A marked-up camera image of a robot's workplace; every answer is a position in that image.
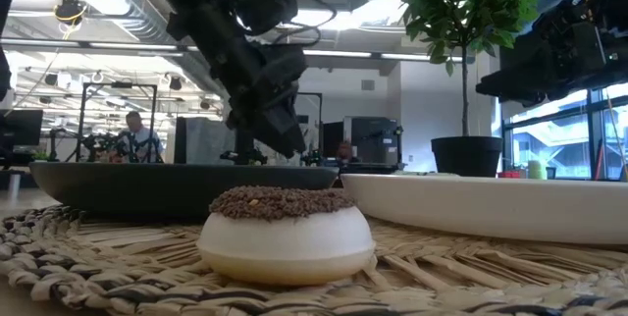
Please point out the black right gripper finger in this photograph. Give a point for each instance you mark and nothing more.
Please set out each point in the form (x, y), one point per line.
(510, 84)
(529, 98)

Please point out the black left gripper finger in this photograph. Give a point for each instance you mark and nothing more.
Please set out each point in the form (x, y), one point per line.
(240, 120)
(284, 124)

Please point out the grey partition panel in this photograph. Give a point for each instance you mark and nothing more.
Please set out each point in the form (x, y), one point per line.
(206, 139)

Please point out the light green cup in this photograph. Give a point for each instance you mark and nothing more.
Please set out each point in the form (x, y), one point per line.
(536, 170)

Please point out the small red box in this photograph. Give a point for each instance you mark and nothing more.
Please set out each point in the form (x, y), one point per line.
(508, 174)

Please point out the black plant pot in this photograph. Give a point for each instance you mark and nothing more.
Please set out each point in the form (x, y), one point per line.
(466, 156)

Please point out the linear ceiling light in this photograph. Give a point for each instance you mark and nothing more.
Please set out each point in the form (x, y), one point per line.
(343, 54)
(98, 46)

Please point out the black office cabinet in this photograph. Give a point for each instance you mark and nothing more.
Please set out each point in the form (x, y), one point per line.
(373, 139)

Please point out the small green leafy tree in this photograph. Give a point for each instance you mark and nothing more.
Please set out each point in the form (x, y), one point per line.
(463, 7)

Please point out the person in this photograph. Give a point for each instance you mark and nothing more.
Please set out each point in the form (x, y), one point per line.
(140, 137)

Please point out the dark grey round plate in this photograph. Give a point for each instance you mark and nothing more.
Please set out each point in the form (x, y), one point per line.
(147, 188)

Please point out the white round plate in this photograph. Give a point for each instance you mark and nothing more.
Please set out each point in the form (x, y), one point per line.
(490, 208)

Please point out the round woven straw placemat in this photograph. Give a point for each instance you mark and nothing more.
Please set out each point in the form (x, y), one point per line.
(147, 267)

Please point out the black computer monitor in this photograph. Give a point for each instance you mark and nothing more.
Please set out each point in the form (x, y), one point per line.
(19, 127)

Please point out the black window frame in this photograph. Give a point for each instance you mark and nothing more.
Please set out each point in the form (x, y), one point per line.
(596, 134)

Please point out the silver ceiling duct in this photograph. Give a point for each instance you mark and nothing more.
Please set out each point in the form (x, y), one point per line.
(142, 16)

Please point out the black background workstation frame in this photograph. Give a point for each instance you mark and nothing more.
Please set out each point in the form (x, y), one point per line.
(84, 110)

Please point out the black aluminium rig frame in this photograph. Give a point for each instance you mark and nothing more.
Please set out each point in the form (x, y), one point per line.
(7, 2)

